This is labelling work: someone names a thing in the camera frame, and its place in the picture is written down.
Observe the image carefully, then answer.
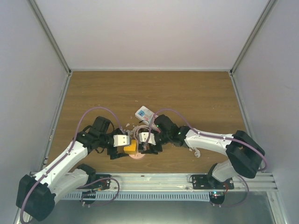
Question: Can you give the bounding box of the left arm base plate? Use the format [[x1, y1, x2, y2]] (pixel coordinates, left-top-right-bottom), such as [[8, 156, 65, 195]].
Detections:
[[78, 174, 111, 190]]

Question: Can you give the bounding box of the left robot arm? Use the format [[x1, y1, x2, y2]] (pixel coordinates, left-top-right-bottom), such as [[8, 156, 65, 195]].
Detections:
[[16, 116, 131, 224]]

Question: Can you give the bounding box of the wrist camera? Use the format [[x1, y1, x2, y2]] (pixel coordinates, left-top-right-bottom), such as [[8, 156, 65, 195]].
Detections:
[[113, 134, 131, 147], [138, 132, 156, 145]]

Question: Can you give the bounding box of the yellow cube socket adapter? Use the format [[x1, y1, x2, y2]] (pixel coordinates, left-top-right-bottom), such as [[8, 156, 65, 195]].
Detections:
[[123, 140, 137, 155]]

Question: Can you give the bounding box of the aluminium mounting rail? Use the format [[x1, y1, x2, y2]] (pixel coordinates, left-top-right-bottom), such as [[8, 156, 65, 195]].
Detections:
[[25, 172, 278, 192]]

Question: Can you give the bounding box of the white coiled strip cable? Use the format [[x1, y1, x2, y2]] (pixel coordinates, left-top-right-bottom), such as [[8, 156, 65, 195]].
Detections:
[[172, 142, 201, 159]]

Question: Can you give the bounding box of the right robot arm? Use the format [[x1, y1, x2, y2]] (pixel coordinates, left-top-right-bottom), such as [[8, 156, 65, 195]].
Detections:
[[138, 114, 265, 189]]

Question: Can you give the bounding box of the white power strip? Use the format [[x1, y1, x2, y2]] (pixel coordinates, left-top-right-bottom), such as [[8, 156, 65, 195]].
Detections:
[[135, 106, 158, 127]]

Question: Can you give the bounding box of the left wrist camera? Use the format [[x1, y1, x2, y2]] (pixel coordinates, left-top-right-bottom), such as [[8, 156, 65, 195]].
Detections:
[[113, 134, 131, 147]]

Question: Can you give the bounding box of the pink round power socket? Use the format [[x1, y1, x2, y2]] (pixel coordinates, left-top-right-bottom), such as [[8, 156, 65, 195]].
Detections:
[[129, 153, 145, 160]]

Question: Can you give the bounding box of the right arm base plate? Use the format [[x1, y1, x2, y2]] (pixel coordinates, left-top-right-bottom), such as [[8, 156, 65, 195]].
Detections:
[[189, 174, 235, 190]]

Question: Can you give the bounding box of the slotted cable duct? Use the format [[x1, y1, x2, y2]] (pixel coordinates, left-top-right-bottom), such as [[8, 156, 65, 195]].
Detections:
[[63, 191, 211, 201]]

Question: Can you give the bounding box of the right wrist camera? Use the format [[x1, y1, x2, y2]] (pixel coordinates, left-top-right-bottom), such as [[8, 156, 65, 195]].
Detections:
[[138, 132, 156, 145]]

